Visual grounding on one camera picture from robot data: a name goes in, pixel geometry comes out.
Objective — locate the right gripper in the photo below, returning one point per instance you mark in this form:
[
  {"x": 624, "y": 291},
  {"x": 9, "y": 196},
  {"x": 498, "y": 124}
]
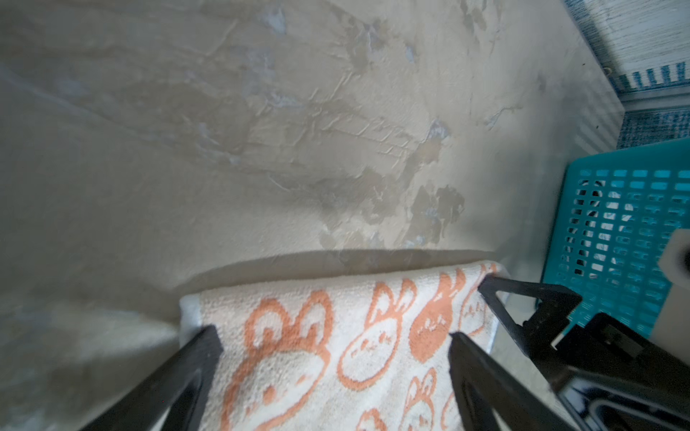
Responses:
[{"x": 605, "y": 375}]

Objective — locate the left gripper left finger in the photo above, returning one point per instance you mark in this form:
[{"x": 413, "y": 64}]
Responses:
[{"x": 177, "y": 392}]

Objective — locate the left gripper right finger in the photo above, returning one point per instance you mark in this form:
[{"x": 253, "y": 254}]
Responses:
[{"x": 485, "y": 391}]

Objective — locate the orange bunny towel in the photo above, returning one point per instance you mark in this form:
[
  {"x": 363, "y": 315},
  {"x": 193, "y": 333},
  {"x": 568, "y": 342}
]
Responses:
[{"x": 349, "y": 353}]

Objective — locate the teal plastic basket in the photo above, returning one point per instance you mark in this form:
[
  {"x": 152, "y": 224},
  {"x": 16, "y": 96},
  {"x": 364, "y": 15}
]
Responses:
[{"x": 616, "y": 214}]

